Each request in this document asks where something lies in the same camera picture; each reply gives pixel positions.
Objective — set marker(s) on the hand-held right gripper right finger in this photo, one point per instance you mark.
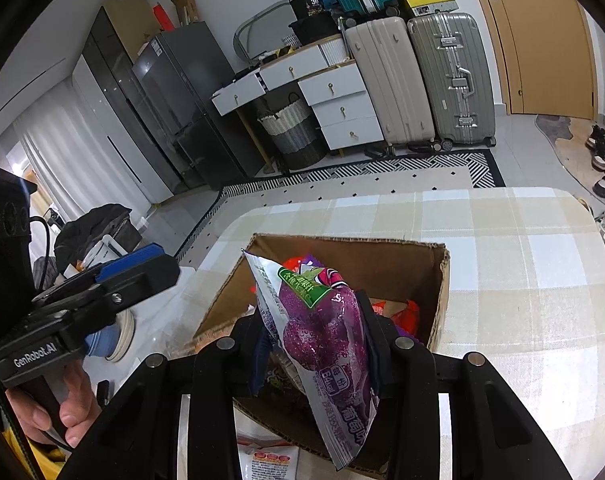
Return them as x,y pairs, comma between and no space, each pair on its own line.
382,360

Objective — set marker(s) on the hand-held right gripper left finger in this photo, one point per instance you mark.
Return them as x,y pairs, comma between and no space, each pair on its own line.
260,365

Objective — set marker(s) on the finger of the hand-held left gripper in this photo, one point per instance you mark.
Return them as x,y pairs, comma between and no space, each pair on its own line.
132,285
127,260

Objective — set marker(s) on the red and black snack packet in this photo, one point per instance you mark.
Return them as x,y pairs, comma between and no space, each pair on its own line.
407,316

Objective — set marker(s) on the brown cardboard box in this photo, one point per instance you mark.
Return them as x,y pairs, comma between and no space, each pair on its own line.
372,260

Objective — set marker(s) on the person's left forearm yellow sleeve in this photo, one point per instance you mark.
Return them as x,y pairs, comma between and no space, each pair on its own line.
42,462

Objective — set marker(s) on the person's left hand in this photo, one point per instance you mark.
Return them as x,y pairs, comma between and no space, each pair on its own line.
82,410

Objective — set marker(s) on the black cloth pile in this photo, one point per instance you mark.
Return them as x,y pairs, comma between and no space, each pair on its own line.
97,230

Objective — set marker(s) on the white round basin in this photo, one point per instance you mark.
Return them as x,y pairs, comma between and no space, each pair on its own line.
122,335

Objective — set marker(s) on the blue plastic basin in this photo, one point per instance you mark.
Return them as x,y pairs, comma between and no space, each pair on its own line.
100,344

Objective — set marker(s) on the small red snack packet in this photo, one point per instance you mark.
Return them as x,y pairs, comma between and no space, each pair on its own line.
293,263

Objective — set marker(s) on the white curtain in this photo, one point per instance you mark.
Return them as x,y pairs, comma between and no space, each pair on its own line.
67,160

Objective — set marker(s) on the beige checked tablecloth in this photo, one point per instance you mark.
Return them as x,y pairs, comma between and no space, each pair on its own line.
507,260

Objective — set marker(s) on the black glossy cabinet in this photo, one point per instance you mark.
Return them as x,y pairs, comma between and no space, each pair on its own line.
112,85

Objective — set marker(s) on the grey refrigerator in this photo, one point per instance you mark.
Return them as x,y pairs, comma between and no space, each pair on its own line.
182,90

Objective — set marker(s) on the black and white patterned rug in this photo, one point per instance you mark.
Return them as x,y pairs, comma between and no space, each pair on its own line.
382,167

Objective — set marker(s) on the woven laundry basket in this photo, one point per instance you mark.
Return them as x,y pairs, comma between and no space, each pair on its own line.
292,135

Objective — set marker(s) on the brown cardboard carton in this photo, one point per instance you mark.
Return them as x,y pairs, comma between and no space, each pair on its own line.
130,25

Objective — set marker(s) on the white drawer cabinet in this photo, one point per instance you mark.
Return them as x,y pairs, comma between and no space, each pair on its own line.
332,95

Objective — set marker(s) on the beige suitcase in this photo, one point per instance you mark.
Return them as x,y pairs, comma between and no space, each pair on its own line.
387,85

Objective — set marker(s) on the grey beige doormat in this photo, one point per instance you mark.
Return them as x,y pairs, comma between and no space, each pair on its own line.
562,145

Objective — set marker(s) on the silver suitcase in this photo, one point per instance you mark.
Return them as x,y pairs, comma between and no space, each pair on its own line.
452,80

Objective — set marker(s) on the black printed bag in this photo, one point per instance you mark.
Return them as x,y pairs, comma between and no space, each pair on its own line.
307,2

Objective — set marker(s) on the wooden door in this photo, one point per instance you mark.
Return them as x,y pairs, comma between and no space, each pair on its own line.
537,40

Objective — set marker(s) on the yellow and black shoe box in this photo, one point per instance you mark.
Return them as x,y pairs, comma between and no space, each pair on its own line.
430,0

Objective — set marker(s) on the grey oval frame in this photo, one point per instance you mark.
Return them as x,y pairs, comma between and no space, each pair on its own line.
247,35

